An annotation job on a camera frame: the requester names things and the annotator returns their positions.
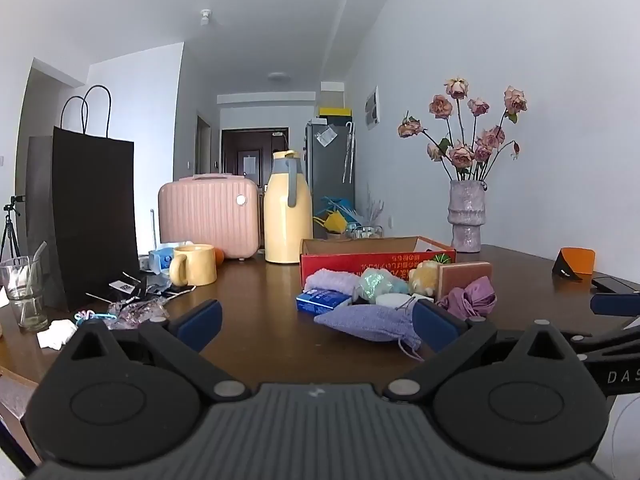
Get red cardboard box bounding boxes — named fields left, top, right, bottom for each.
left=300, top=236, right=457, bottom=295

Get black phone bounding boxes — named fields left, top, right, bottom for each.
left=591, top=275, right=640, bottom=294

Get pink suitcase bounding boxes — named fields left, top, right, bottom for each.
left=158, top=173, right=261, bottom=261

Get orange black phone stand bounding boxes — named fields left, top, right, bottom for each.
left=551, top=247, right=597, bottom=277

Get dark brown door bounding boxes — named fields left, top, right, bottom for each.
left=221, top=128, right=290, bottom=189

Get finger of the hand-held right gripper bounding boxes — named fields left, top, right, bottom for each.
left=561, top=318, right=640, bottom=362
left=590, top=292, right=640, bottom=317

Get black paper bag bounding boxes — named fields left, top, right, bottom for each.
left=51, top=85, right=142, bottom=312

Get black camera tripod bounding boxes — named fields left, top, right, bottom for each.
left=0, top=195, right=27, bottom=262

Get blue white tissue pack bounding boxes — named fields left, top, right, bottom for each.
left=148, top=247, right=174, bottom=274

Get pink textured vase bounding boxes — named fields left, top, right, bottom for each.
left=447, top=180, right=488, bottom=254

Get blue yellow cleaning tools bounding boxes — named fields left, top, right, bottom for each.
left=313, top=195, right=361, bottom=241

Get white soft sponge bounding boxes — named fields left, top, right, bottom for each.
left=375, top=292, right=417, bottom=309

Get mauve cloth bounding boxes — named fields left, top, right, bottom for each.
left=435, top=277, right=498, bottom=319

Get grey paper bag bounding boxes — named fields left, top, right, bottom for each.
left=26, top=136, right=66, bottom=307

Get pile of black sachets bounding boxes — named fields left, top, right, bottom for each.
left=85, top=270, right=197, bottom=307

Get yellow plush toy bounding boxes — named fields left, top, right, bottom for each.
left=409, top=260, right=441, bottom=297

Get green bath loofah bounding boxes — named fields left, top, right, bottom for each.
left=357, top=267, right=410, bottom=304

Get yellow mug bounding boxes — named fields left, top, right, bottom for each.
left=169, top=244, right=218, bottom=287

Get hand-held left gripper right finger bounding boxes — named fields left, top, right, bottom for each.
left=385, top=301, right=581, bottom=403

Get grey refrigerator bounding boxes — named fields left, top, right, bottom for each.
left=305, top=118, right=357, bottom=239

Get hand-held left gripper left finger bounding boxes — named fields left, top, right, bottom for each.
left=64, top=300, right=251, bottom=403

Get lavender drawstring pouch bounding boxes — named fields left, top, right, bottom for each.
left=314, top=304, right=424, bottom=361

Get dried pink roses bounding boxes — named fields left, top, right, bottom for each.
left=397, top=77, right=529, bottom=184

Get purple fluffy towel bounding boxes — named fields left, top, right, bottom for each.
left=305, top=268, right=362, bottom=295

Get clear hanging umbrella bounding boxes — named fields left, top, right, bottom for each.
left=342, top=120, right=357, bottom=184

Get blue small box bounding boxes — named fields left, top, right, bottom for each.
left=296, top=289, right=353, bottom=316

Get yellow thermos jug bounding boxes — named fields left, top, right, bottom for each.
left=263, top=149, right=315, bottom=265

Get glittery plastic packet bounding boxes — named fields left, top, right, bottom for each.
left=107, top=296, right=171, bottom=330

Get white crumpled tissue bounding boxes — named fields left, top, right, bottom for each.
left=36, top=318, right=79, bottom=350

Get clear glass cup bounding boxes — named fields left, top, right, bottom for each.
left=0, top=255, right=50, bottom=332

